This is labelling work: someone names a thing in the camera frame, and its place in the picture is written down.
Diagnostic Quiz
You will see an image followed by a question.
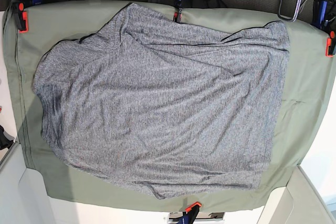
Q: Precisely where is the green table cloth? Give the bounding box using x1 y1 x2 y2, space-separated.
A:
1 0 335 212

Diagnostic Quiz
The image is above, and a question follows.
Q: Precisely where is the orange black clamp right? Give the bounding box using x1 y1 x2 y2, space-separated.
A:
325 31 336 58

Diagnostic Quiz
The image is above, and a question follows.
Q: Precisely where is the orange black clamp bottom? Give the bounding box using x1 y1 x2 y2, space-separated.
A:
177 201 202 224

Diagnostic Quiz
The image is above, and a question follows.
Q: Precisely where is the orange black clamp left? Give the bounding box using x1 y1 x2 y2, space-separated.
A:
12 2 29 33

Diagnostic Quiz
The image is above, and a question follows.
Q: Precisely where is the orange black clamp top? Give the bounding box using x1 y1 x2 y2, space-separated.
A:
173 0 183 23

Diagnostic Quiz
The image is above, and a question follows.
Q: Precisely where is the orange black clamp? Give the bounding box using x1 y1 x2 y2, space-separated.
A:
177 201 202 224
12 2 29 33
325 31 336 58
173 0 183 23

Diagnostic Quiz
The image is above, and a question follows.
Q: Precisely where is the grey heathered T-shirt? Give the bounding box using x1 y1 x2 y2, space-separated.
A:
33 4 290 199

